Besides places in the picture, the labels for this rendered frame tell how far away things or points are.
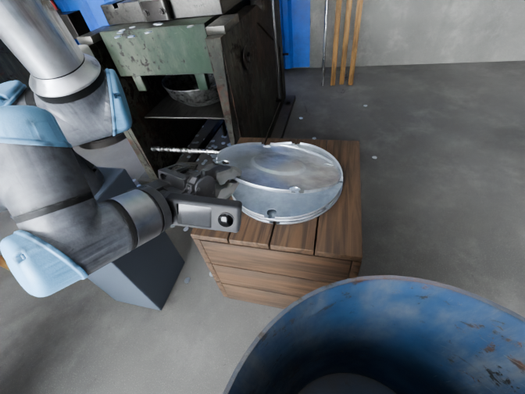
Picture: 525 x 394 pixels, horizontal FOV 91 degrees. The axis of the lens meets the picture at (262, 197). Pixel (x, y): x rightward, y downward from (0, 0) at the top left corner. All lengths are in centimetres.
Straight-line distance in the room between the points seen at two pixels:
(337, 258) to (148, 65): 90
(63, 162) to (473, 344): 57
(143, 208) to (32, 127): 14
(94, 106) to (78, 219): 28
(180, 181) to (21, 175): 19
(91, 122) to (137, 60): 58
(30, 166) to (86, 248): 10
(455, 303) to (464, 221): 78
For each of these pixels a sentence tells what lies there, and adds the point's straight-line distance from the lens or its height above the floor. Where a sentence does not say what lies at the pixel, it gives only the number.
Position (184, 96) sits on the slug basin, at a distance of 119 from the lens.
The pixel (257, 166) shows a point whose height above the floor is 45.
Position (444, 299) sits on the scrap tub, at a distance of 43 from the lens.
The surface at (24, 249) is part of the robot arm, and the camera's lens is 34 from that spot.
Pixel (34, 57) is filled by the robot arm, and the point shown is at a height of 73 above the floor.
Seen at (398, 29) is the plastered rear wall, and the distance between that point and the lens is 234.
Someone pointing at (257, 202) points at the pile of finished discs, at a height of 37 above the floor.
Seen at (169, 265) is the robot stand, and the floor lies 8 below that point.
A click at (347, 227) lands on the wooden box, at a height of 35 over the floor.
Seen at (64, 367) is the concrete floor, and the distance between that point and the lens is 108.
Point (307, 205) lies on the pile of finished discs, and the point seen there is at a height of 37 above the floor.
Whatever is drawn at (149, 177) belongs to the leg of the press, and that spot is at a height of 4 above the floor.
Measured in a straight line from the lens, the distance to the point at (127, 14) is 119.
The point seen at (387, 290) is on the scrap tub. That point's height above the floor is 45.
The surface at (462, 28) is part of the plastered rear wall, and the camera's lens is 243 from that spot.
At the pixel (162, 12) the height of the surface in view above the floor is 67.
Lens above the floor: 81
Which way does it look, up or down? 45 degrees down
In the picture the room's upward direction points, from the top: 10 degrees counter-clockwise
